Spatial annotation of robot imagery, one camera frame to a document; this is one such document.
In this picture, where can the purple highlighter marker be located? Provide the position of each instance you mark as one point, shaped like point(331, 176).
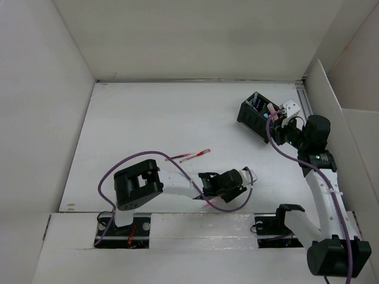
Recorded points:
point(272, 110)

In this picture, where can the dark red clear pen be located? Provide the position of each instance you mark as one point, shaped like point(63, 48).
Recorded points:
point(181, 156)

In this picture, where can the pink clear gel pen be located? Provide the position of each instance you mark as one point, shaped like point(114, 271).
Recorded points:
point(212, 201)

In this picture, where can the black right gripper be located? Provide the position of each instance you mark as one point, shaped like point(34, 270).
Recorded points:
point(279, 131)

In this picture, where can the red capped gel pen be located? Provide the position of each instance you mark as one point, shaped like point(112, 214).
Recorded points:
point(201, 153)

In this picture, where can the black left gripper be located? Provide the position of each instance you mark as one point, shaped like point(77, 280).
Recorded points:
point(235, 191)

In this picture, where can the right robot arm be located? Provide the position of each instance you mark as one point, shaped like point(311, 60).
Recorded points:
point(334, 248)

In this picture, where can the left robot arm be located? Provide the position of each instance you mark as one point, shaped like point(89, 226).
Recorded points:
point(139, 184)

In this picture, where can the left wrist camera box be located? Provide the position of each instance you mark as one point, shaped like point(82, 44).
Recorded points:
point(248, 176)

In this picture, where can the black slotted pen holder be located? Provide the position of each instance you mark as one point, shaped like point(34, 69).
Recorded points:
point(256, 118)

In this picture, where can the aluminium rail right edge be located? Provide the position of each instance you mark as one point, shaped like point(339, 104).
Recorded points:
point(303, 97)

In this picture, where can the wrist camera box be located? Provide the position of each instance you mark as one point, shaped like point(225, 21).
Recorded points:
point(248, 176)
point(291, 109)

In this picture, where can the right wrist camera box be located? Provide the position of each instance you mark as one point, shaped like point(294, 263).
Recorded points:
point(291, 109)

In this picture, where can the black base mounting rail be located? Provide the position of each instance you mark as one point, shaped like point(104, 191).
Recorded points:
point(198, 231)

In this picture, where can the blue clear gel pen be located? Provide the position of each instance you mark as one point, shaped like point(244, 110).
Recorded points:
point(255, 97)

